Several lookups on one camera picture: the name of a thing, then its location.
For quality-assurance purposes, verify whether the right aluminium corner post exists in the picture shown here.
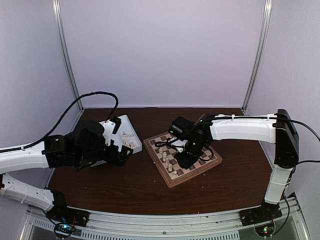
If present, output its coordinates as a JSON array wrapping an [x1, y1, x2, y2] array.
[[241, 0, 273, 115]]

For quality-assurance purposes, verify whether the wooden chess board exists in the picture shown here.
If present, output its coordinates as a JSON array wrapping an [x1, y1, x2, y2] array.
[[143, 130, 223, 188]]

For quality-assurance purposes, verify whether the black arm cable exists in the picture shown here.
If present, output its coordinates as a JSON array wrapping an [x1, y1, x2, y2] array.
[[154, 117, 320, 165], [0, 91, 119, 152]]

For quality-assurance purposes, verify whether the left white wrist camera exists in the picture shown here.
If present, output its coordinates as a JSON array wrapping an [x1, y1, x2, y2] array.
[[99, 116, 122, 147]]

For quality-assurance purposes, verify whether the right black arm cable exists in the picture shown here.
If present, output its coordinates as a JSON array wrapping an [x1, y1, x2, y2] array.
[[154, 117, 320, 165]]

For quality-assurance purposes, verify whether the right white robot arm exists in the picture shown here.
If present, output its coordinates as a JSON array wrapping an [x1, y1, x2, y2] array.
[[165, 109, 299, 221]]

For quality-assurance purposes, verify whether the pile of white chess pieces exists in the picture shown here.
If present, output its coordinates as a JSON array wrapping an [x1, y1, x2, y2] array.
[[120, 131, 138, 149]]

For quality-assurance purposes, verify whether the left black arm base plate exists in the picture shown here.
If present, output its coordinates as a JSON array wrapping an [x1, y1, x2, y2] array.
[[46, 205, 90, 227]]

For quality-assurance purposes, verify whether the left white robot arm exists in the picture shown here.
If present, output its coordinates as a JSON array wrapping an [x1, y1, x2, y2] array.
[[0, 117, 134, 222]]

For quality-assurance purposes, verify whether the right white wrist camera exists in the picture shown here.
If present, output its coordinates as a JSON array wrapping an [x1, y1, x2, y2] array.
[[176, 147, 184, 153]]

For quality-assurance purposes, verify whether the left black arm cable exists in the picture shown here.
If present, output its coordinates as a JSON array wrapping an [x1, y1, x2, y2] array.
[[0, 91, 119, 152]]

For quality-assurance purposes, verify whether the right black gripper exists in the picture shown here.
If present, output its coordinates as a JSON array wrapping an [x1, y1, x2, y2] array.
[[174, 139, 206, 170]]

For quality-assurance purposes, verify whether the control circuit board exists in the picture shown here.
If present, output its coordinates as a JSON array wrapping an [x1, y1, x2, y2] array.
[[53, 222, 76, 238], [255, 225, 275, 238]]

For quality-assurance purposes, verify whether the left aluminium corner post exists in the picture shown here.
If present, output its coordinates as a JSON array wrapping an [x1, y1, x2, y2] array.
[[52, 0, 80, 99]]

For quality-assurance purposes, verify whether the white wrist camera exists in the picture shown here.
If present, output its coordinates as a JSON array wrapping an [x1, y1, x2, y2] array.
[[176, 147, 184, 153], [99, 116, 122, 147]]

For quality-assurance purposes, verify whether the white plastic divided tray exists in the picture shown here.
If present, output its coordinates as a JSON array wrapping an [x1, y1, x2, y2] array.
[[89, 114, 143, 168]]

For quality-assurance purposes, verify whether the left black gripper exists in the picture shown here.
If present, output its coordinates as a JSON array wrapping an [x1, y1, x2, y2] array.
[[74, 139, 133, 167]]

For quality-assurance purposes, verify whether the left control circuit board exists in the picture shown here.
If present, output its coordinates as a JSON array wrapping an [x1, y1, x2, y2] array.
[[53, 222, 76, 238]]

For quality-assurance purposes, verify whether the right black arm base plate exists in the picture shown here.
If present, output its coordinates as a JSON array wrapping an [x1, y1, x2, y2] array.
[[238, 204, 283, 226]]

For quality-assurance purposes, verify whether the aluminium corner post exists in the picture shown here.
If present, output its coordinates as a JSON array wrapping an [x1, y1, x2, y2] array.
[[241, 0, 273, 115], [52, 0, 80, 99]]

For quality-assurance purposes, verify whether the right control circuit board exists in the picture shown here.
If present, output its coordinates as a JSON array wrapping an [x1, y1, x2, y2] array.
[[255, 225, 275, 238]]

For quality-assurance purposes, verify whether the aluminium front rail frame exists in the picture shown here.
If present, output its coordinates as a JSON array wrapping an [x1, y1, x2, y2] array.
[[18, 197, 312, 240]]

